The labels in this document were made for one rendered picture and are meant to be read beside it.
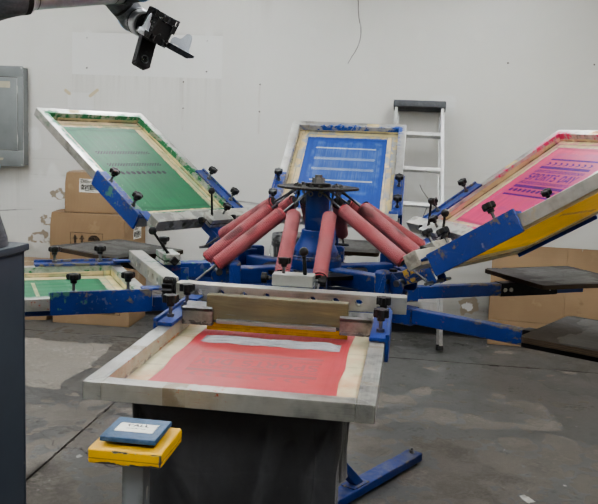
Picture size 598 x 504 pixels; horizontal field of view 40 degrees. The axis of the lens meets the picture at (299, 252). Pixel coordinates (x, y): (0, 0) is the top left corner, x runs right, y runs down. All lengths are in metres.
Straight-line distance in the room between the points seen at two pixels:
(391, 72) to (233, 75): 1.20
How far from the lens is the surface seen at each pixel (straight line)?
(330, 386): 1.80
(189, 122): 6.47
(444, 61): 6.26
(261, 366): 1.92
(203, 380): 1.81
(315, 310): 2.16
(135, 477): 1.52
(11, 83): 6.89
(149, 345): 1.97
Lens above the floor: 1.50
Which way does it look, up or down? 8 degrees down
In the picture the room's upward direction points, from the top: 2 degrees clockwise
